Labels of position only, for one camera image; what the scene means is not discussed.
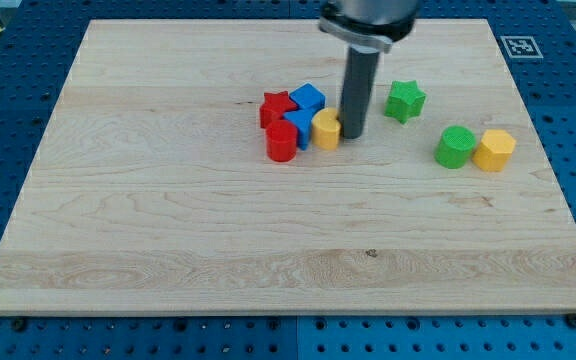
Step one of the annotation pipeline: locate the yellow heart block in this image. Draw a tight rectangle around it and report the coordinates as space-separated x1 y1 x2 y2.
311 107 341 150

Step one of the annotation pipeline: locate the blue cube block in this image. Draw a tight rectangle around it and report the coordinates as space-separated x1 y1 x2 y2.
289 83 326 111

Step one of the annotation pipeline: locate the red cylinder block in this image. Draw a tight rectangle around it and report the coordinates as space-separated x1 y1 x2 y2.
265 120 298 162

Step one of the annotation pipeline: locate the yellow hexagon block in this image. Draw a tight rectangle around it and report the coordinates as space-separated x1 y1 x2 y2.
472 129 516 172

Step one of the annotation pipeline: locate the blue triangular block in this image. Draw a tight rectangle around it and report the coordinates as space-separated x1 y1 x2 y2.
283 109 314 150

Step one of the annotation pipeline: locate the wooden board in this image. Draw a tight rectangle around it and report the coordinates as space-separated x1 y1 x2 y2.
0 19 576 317

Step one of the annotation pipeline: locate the green star block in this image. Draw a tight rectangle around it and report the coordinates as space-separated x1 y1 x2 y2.
384 80 426 124

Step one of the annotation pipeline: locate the red star block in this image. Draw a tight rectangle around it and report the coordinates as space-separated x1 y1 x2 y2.
259 91 299 129

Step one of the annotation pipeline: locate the white fiducial marker tag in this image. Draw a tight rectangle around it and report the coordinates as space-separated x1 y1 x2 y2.
500 35 543 59

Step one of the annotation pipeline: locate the green cylinder block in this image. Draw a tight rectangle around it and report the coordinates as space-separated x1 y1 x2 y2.
434 125 476 169

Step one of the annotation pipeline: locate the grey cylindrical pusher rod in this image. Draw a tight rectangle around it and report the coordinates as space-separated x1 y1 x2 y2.
339 45 380 139

